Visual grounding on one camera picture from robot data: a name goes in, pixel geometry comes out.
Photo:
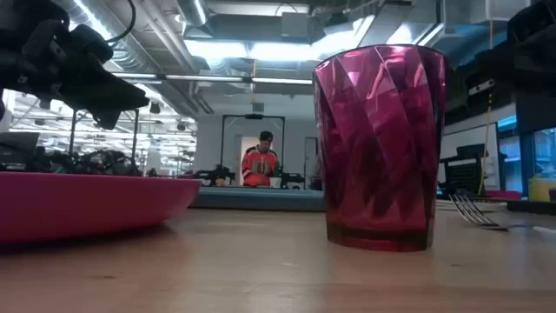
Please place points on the red translucent faceted cup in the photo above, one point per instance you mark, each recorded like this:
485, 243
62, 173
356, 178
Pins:
380, 152

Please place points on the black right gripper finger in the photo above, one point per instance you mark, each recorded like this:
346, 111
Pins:
491, 69

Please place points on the black computer monitor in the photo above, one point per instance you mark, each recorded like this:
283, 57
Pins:
17, 148

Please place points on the long ceiling light bar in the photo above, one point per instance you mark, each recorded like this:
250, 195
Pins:
208, 78

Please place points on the metal fork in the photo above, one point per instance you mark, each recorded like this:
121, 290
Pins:
473, 214

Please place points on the pink flat object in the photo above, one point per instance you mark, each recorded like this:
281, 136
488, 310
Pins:
504, 195

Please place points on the grey ceiling box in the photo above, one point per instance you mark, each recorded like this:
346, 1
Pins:
295, 25

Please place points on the silver round ventilation duct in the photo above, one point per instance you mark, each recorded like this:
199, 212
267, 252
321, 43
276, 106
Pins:
193, 11

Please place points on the person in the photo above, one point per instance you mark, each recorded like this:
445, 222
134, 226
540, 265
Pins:
260, 165

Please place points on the black perforated cart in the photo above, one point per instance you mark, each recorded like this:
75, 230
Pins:
465, 174

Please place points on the blue-grey plastic tray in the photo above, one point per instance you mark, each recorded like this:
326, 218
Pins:
260, 199

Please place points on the black metal rig frame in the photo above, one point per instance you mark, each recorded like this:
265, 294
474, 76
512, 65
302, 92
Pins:
134, 139
223, 143

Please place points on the white flat mat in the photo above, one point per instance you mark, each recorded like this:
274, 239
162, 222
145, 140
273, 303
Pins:
447, 205

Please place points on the black background robot arm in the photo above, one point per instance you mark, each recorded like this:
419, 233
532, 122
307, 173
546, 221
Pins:
213, 176

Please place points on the small white cup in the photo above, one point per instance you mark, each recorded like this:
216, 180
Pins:
275, 182

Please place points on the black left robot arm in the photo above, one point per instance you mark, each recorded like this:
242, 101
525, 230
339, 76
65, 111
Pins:
30, 6

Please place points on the yellow plastic container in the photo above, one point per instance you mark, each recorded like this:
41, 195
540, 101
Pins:
543, 189

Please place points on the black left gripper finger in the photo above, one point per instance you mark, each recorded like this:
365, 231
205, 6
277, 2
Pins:
107, 118
108, 93

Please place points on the pink plastic plate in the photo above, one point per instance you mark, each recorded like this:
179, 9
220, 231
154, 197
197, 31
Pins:
87, 204

